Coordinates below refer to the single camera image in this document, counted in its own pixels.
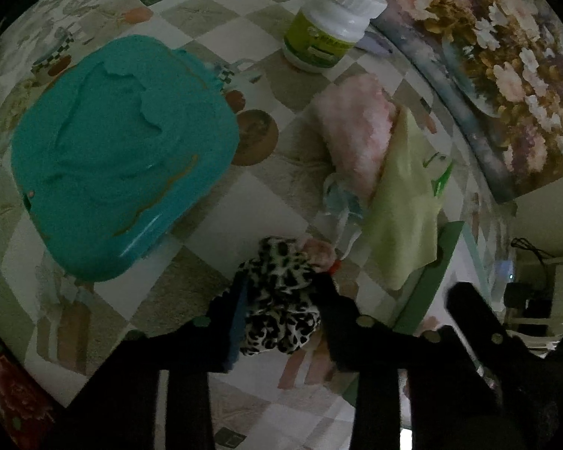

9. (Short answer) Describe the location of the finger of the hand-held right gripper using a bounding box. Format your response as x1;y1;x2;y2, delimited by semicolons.
445;282;546;386

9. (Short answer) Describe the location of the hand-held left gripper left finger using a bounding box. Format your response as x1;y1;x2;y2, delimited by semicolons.
47;273;250;450

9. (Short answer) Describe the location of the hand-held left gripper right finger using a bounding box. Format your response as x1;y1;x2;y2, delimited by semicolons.
311;272;504;450

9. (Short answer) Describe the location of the leopard print cloth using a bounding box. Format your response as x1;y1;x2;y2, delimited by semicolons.
237;237;322;357

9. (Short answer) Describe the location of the teal plastic container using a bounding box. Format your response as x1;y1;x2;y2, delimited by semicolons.
10;35;241;284

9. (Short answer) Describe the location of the small pink plush item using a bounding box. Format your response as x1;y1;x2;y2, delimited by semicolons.
300;238;342;273

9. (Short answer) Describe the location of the black device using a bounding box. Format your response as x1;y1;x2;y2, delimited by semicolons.
504;237;563;326

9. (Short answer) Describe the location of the white device blue light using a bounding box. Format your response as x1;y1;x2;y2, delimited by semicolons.
496;252;516;291

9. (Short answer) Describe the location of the green white box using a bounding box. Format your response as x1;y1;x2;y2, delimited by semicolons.
394;220;491;336

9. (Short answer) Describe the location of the checkered floral tablecloth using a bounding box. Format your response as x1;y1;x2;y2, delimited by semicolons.
0;0;517;450

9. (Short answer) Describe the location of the white blue crumpled cloth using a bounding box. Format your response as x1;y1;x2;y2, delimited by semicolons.
321;173;364;249

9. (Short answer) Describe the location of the yellow green cloth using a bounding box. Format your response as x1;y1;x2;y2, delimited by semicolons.
361;105;453;291

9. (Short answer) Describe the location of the pink fluffy towel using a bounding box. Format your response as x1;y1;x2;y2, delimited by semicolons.
312;75;399;200

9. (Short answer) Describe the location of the red floral cloth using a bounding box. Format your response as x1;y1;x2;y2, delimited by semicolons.
0;344;59;450

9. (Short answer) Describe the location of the purple packet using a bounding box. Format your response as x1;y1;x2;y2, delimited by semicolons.
357;28;396;55

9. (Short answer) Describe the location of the floral painting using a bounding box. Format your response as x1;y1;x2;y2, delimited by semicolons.
347;0;563;204

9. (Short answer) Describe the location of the white bottle green label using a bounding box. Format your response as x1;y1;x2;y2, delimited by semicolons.
283;0;388;74

